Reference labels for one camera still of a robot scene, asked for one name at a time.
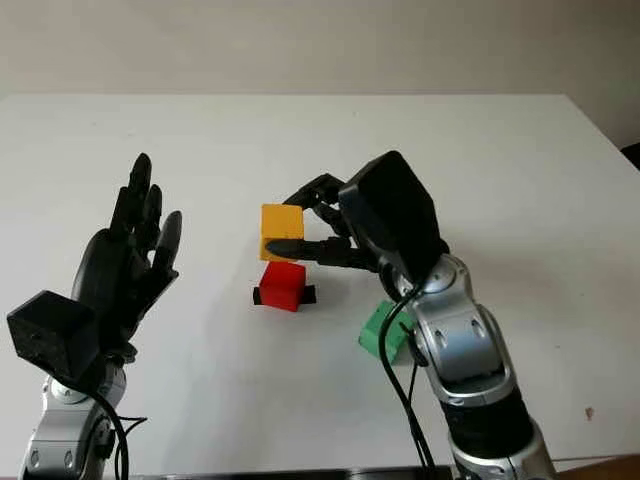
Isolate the yellow cube block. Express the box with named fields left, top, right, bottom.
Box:
left=258, top=203, right=306, bottom=264

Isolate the red cube block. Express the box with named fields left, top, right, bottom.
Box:
left=257, top=262, right=307, bottom=314

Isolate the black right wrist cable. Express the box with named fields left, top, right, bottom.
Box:
left=379, top=283, right=437, bottom=472

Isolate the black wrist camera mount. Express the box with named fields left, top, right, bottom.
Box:
left=6, top=289, right=99, bottom=387
left=338, top=150, right=449, bottom=284

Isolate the black tape strip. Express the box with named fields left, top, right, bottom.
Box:
left=252, top=284, right=317, bottom=306

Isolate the green cube block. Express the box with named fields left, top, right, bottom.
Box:
left=358, top=299, right=414, bottom=365

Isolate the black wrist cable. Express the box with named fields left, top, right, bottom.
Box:
left=379, top=283, right=437, bottom=472
left=93, top=389, right=149, bottom=480

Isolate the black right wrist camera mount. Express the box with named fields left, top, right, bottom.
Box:
left=338, top=150, right=449, bottom=284

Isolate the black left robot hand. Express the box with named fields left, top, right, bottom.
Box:
left=72, top=152, right=184, bottom=364

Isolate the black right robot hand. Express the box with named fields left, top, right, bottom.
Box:
left=263, top=173, right=404, bottom=301

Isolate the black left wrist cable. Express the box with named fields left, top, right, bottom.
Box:
left=93, top=389, right=149, bottom=480

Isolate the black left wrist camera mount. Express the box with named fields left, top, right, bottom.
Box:
left=6, top=289, right=99, bottom=387

